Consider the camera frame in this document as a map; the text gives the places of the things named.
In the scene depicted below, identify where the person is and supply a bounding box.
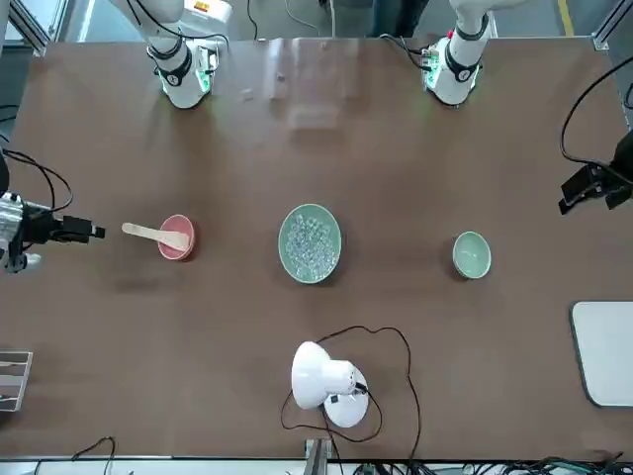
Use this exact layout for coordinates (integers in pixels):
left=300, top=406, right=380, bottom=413
left=368, top=0, right=430, bottom=40

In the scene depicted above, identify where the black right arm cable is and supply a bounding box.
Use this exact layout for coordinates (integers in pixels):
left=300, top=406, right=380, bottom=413
left=0, top=146, right=74, bottom=215

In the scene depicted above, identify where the beige wooden spoon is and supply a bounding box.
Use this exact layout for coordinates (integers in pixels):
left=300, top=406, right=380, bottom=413
left=121, top=222, right=190, bottom=251

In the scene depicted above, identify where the large green bowl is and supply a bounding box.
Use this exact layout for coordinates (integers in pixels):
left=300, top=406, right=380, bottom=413
left=277, top=203, right=344, bottom=286

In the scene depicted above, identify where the aluminium camera post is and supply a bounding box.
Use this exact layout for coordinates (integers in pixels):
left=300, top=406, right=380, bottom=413
left=304, top=437, right=333, bottom=475

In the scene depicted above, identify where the black lamp cable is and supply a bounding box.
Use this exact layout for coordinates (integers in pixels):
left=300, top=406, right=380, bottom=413
left=280, top=325, right=422, bottom=475

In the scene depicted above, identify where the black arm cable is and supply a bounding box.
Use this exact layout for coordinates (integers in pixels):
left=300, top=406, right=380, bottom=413
left=560, top=52, right=633, bottom=167
left=0, top=146, right=74, bottom=215

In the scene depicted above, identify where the white desk lamp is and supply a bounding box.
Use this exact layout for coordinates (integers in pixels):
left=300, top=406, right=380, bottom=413
left=290, top=339, right=371, bottom=429

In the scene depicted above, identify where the aluminium frame post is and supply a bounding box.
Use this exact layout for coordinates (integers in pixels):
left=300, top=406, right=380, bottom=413
left=0, top=0, right=70, bottom=56
left=590, top=0, right=633, bottom=51

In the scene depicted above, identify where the small green bowl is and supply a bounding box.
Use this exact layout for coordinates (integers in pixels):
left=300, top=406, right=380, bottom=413
left=451, top=230, right=493, bottom=281

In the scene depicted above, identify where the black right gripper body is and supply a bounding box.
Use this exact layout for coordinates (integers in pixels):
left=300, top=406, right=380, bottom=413
left=20, top=201, right=66, bottom=244

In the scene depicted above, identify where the white cutting board grey rim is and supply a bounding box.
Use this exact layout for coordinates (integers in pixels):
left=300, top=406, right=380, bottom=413
left=569, top=300, right=633, bottom=410

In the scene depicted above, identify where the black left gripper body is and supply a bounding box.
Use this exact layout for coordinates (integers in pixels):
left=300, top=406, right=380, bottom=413
left=610, top=129, right=633, bottom=187

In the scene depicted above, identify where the pink bowl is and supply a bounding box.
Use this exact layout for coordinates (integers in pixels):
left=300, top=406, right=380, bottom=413
left=157, top=214, right=196, bottom=262

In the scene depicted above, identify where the pile of clear plastic cubes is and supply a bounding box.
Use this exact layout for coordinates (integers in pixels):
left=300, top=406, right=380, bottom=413
left=284, top=211, right=341, bottom=278

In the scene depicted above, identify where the white box yellow label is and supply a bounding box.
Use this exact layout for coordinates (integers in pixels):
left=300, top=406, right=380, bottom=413
left=183, top=0, right=234, bottom=25

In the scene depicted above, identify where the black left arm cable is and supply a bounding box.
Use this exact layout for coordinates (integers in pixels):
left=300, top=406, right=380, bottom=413
left=560, top=52, right=633, bottom=167

